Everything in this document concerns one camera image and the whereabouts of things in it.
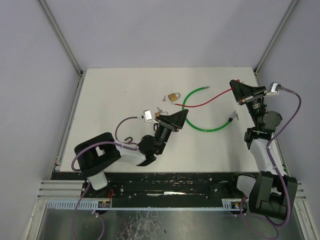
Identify large brass padlock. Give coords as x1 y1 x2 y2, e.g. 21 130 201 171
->
167 92 181 102

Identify red cable lock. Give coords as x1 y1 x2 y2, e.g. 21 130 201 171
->
171 86 235 108

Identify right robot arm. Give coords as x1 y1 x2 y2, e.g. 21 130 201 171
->
229 80 298 224

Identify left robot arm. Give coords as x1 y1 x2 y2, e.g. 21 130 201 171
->
70 109 189 190

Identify orange black padlock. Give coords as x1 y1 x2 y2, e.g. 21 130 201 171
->
124 136 133 144

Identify green cable lock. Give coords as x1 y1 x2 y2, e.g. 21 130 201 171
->
182 88 239 133

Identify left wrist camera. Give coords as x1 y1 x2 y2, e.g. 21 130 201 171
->
142 109 157 124

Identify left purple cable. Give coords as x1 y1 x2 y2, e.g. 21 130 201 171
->
71 115 146 240

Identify purple cable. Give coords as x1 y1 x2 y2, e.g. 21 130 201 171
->
239 86 303 238
71 115 146 240

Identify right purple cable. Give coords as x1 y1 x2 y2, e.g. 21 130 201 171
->
239 86 303 238

